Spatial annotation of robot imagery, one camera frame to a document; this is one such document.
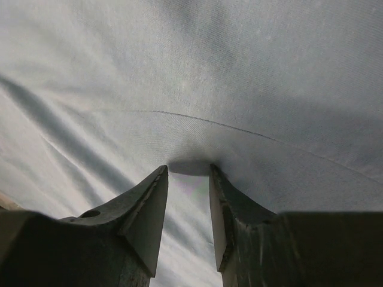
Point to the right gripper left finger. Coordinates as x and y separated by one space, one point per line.
114 244

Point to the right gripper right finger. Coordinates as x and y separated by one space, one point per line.
256 247

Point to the blue t shirt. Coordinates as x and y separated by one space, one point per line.
284 96

